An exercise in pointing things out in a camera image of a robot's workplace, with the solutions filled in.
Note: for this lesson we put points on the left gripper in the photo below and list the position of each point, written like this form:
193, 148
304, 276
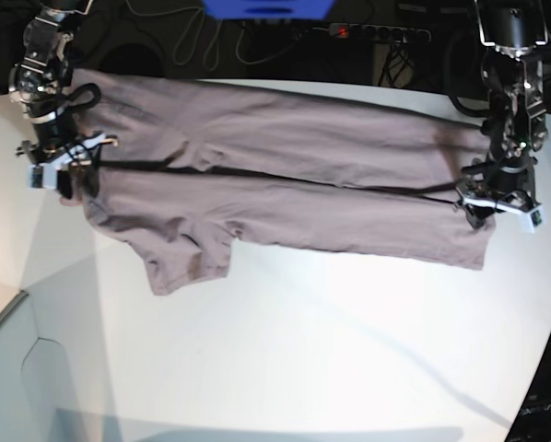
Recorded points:
477, 216

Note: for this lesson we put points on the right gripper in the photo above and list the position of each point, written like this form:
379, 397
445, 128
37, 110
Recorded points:
69, 189

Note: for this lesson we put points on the mauve t-shirt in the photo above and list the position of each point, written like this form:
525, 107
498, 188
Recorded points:
201, 164

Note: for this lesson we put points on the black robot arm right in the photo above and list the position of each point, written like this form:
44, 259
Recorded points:
39, 84

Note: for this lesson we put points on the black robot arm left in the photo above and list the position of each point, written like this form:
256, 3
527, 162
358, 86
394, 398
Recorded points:
514, 34

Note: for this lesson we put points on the grey adjacent table edge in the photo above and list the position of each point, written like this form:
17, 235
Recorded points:
12, 306

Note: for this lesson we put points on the black power strip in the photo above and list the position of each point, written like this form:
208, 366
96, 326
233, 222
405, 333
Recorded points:
379, 34

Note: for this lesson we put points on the blue box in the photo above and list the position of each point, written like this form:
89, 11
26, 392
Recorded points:
267, 9

